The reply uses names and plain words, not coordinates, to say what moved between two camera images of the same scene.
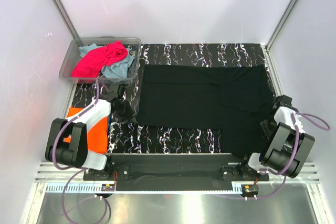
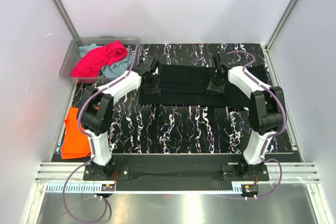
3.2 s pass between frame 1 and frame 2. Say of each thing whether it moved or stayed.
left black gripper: moved
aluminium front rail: stayed
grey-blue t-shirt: stayed
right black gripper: moved
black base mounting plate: stayed
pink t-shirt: stayed
